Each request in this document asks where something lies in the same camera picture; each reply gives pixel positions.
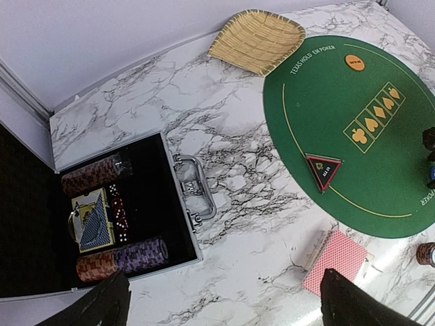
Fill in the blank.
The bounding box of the woven bamboo tray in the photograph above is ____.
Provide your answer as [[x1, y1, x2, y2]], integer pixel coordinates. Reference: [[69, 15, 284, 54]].
[[207, 10, 306, 77]]

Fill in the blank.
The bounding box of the left aluminium frame post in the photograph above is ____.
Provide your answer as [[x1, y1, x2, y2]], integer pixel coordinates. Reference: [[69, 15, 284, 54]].
[[1, 60, 54, 126]]

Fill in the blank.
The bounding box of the orange big blind button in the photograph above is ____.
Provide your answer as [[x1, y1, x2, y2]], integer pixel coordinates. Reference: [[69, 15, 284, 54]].
[[345, 54, 366, 72]]

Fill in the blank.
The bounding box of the clear round dealer button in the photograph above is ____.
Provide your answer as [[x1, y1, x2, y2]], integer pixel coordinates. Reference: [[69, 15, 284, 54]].
[[67, 209, 101, 245]]

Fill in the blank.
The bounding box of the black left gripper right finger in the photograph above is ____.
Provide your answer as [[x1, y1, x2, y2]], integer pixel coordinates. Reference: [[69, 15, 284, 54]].
[[320, 269, 418, 326]]

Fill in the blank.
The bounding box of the orange purple chip row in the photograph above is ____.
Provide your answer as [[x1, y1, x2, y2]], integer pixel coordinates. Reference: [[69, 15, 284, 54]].
[[76, 237, 169, 283]]

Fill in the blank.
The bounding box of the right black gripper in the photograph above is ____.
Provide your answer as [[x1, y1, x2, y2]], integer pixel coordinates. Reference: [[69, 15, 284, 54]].
[[422, 127, 435, 189]]

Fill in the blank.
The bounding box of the blue boxed card deck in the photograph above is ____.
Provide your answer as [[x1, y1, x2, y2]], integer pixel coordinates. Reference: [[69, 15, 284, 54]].
[[68, 187, 116, 253]]

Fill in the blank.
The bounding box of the red poker chip stack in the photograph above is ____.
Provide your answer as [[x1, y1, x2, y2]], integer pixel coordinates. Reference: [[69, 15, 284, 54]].
[[416, 242, 435, 267]]

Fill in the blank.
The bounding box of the red black chip row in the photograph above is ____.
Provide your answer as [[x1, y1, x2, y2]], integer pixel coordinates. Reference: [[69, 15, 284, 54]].
[[60, 152, 133, 197]]

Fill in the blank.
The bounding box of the triangular all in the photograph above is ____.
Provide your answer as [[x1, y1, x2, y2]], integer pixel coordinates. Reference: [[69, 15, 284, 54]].
[[304, 153, 343, 194]]

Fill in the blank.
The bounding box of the aluminium poker case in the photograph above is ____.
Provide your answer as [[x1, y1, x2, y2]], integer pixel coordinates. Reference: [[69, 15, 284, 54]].
[[0, 122, 217, 302]]

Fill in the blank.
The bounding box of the red backed card deck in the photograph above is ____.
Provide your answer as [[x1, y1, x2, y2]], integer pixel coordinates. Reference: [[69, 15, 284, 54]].
[[302, 230, 368, 296]]

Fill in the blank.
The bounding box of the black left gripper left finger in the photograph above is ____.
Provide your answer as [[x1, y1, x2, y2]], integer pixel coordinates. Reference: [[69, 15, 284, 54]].
[[40, 272, 131, 325]]

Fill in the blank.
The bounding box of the red die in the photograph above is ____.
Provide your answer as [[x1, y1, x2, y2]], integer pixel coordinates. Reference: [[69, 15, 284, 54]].
[[116, 218, 128, 232], [109, 184, 120, 196], [111, 197, 123, 210], [118, 230, 131, 245], [114, 208, 126, 221]]

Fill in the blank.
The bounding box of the green round poker mat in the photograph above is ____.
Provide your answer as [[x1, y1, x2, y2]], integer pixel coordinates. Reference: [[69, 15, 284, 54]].
[[263, 35, 434, 238]]

